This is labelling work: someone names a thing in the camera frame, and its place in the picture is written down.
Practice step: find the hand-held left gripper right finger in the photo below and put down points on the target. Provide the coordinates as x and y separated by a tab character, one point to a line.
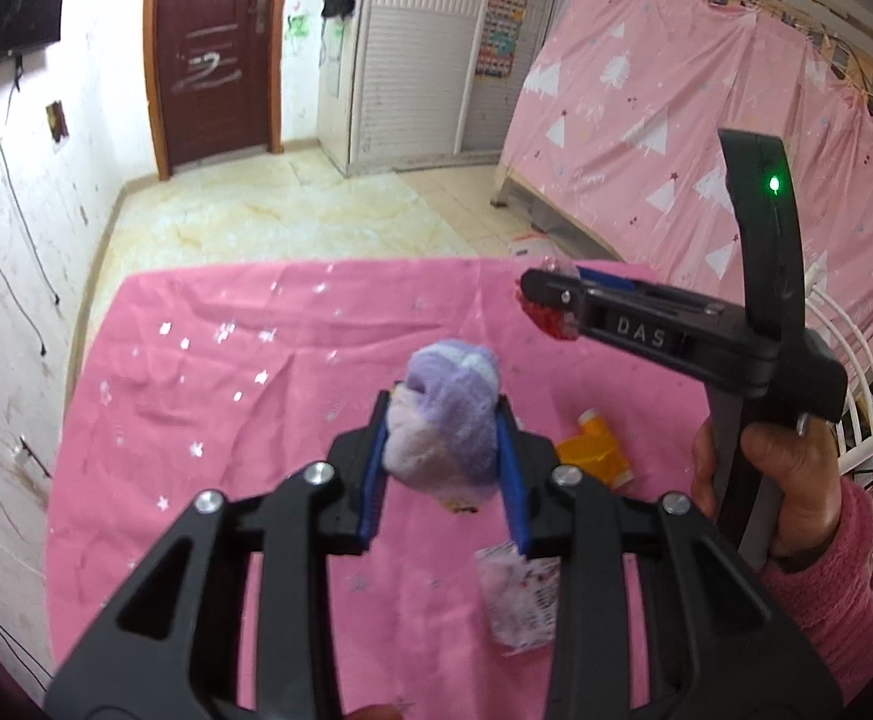
511	480

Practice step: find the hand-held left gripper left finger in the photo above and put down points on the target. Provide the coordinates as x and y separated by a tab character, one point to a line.
372	480

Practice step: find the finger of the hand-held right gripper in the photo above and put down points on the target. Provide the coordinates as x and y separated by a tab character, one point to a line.
631	322
609	279

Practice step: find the clear red wrapper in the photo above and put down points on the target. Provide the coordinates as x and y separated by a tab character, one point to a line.
552	324

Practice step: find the orange carton box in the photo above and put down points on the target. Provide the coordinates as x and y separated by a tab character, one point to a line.
594	454

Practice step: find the white printed plastic packet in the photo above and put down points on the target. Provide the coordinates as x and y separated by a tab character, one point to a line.
519	600

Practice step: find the person's right forearm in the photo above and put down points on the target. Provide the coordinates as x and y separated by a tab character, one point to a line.
834	600

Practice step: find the person's right hand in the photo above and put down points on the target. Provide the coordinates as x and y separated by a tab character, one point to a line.
807	480

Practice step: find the pink star tablecloth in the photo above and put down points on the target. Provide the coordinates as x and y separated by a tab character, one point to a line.
219	390

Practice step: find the pink tree print curtain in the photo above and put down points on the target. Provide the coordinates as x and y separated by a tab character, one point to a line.
669	90

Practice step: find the colourful grid poster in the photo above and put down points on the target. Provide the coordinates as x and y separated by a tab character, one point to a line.
500	30

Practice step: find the white louvered wardrobe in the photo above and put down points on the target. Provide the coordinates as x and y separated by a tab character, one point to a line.
406	52

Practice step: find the dark brown door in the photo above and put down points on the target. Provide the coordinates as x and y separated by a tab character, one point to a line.
211	52

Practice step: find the wooden bed frame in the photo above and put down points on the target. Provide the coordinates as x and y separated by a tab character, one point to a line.
796	15

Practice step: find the open wall socket box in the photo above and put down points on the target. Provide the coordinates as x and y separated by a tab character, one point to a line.
57	120

